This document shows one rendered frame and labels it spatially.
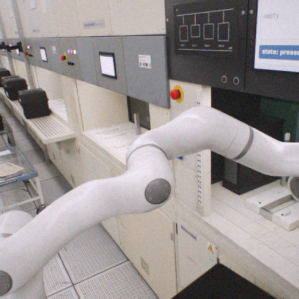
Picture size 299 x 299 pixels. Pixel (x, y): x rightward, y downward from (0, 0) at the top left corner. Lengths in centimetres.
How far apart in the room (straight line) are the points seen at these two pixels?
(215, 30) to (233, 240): 71
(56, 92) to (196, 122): 342
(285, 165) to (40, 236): 58
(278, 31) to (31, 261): 77
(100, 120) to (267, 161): 198
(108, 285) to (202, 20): 179
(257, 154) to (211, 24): 45
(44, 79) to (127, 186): 340
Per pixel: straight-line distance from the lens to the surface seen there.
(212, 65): 104
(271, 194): 143
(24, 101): 341
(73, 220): 73
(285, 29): 85
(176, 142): 71
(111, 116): 265
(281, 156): 80
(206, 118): 69
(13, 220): 85
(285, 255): 117
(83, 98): 254
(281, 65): 86
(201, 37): 107
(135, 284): 229
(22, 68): 545
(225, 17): 99
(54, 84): 401
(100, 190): 70
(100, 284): 234
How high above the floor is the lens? 160
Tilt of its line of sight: 22 degrees down
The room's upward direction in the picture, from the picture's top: 5 degrees counter-clockwise
